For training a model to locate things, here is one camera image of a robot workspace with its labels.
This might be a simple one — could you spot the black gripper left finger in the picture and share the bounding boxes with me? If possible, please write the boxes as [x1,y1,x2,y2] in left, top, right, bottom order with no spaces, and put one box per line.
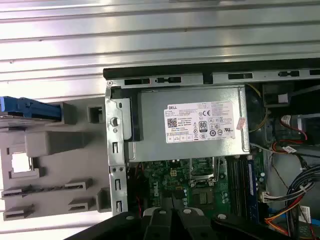
[65,192,175,240]

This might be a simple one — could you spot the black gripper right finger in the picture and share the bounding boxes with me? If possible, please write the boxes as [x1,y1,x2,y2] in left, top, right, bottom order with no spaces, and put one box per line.
[172,192,302,240]

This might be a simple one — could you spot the hard disk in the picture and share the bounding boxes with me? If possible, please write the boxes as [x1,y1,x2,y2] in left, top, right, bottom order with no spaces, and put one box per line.
[0,96,63,124]

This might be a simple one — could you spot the CPU socket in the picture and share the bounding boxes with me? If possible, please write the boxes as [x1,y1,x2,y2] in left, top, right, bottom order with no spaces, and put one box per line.
[193,187,216,211]

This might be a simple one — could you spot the green motherboard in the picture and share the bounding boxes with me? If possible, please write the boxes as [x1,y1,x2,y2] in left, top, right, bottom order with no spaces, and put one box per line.
[138,149,266,222]

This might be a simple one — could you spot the metal socket cover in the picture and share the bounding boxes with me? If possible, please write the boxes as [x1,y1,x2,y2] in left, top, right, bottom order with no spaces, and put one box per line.
[189,156,221,184]

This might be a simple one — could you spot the black RAM slot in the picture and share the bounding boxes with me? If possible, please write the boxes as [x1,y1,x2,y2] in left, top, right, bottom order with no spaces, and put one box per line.
[226,159,233,213]
[232,159,240,215]

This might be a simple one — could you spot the blue RAM stick in slot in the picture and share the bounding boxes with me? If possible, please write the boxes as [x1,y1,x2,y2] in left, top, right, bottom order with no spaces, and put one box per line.
[246,159,260,222]

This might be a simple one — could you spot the black open PC case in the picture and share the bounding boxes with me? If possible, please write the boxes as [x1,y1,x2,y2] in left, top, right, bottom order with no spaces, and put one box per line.
[102,56,320,240]

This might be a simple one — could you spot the grey power supply unit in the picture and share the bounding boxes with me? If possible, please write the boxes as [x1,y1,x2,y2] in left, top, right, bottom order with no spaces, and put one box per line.
[134,84,251,163]

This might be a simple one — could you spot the grey parts rack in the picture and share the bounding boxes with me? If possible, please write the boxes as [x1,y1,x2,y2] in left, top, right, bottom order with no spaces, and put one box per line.
[0,101,113,221]

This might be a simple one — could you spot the loose RAM stick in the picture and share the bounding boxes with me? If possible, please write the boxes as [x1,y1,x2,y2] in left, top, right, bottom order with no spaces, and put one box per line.
[21,184,68,192]

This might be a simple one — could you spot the silver CPU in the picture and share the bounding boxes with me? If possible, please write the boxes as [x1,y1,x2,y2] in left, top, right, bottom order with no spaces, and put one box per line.
[11,152,33,174]

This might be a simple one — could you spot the orange wire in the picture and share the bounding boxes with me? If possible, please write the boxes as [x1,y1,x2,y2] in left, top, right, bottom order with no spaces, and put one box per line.
[264,201,302,236]

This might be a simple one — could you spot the black cable bundle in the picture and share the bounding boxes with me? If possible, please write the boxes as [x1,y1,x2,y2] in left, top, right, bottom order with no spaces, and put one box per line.
[284,163,320,240]

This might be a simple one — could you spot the yellow wires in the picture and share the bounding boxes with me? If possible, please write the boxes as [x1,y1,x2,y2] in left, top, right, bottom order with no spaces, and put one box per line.
[246,83,265,132]

